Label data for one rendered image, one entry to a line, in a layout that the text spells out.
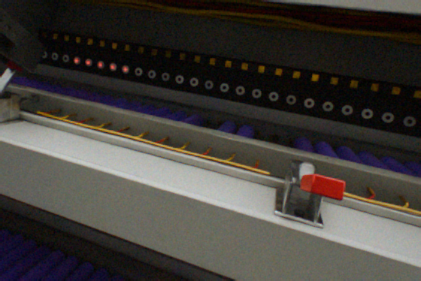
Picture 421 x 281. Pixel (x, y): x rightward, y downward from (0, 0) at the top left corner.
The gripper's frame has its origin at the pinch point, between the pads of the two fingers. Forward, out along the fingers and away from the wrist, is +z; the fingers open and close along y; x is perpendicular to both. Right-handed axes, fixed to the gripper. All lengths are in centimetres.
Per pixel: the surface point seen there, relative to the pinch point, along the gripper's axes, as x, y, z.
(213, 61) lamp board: 8.7, 15.5, 13.5
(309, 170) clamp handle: -4.9, 26.8, 1.3
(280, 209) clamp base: -7.6, 25.6, 1.9
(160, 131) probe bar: -3.4, 14.5, 6.6
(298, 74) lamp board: 8.7, 25.9, 13.5
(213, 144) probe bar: -3.5, 19.6, 6.5
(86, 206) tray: -11.0, 12.6, 2.5
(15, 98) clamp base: -4.3, 0.9, 3.5
